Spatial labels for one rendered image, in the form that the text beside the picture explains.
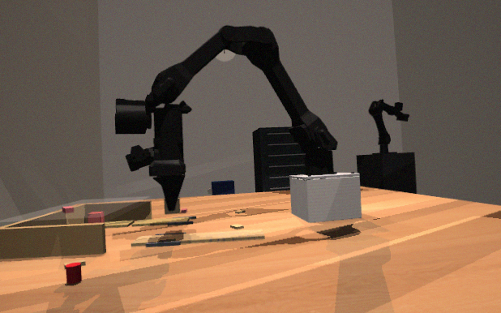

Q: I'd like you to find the red cylinder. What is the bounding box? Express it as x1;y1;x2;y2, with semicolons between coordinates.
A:
66;263;82;284

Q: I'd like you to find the olive-brown cube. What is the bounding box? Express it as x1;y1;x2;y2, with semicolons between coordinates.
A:
165;197;180;215

